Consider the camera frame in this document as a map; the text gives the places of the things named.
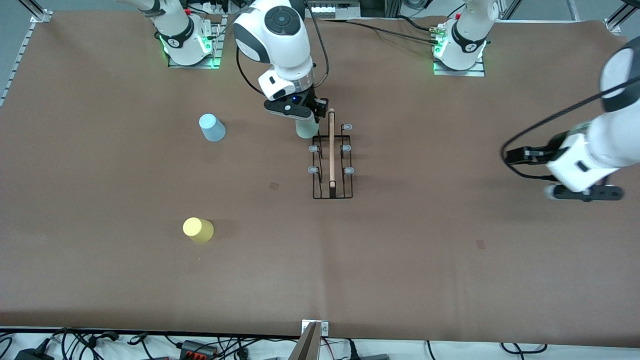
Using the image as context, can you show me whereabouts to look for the black power adapter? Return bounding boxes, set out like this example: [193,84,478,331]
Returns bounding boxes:
[15,347,55,360]

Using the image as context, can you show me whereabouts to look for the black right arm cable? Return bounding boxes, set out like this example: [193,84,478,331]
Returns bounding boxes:
[236,0,331,97]

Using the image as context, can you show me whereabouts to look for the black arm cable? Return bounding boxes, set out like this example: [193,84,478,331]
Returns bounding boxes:
[500,75,640,181]
[236,0,331,97]

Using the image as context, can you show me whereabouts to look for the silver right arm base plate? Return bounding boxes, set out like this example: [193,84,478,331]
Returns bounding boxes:
[167,20,224,69]

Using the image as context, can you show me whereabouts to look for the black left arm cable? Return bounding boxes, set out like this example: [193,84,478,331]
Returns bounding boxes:
[500,75,640,181]

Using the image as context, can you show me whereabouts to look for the black cable on table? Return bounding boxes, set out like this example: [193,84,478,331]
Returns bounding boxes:
[397,14,443,33]
[345,19,441,46]

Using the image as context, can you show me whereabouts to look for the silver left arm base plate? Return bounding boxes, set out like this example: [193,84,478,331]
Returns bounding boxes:
[432,56,487,78]

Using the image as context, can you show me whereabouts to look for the light blue plastic cup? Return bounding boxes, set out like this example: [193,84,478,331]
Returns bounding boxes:
[199,113,227,142]

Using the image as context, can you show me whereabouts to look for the mint green plastic cup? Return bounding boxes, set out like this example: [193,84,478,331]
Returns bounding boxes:
[295,112,321,140]

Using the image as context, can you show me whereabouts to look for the aluminium frame corner bracket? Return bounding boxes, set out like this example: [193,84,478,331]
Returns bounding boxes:
[19,0,53,24]
[604,0,640,35]

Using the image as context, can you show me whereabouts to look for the yellow plastic cup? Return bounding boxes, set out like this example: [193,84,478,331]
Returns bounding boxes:
[182,217,215,244]

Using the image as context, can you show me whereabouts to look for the aluminium frame rail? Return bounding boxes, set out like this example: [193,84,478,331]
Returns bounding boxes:
[0,22,38,108]

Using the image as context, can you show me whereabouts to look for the red and black wires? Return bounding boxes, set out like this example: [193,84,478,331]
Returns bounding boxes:
[320,337,351,352]

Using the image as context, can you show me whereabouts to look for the black orange connector box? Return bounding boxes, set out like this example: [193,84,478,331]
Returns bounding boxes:
[179,340,219,359]

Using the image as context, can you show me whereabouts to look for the black wire cup holder rack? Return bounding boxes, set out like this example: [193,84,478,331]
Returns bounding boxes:
[306,108,355,200]

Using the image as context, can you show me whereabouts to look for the white power strip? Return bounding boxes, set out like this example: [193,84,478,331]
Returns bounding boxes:
[306,0,362,20]

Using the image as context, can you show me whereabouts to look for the silver table edge bracket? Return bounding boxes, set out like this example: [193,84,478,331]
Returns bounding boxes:
[301,320,330,337]

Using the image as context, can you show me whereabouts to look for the brown table cover sheet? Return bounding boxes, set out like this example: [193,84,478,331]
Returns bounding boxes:
[0,10,640,347]

